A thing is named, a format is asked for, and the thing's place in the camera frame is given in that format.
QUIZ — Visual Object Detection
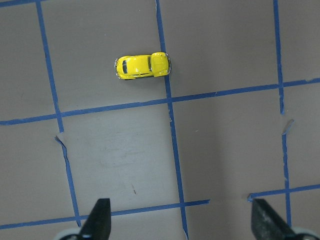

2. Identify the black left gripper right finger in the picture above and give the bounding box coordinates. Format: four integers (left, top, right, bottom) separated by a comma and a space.
251, 198, 296, 240

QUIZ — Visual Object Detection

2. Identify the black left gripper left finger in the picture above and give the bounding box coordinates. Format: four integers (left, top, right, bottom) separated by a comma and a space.
78, 198, 111, 240

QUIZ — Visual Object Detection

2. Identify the yellow beetle toy car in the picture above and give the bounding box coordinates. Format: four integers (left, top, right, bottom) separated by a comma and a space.
114, 52, 172, 80

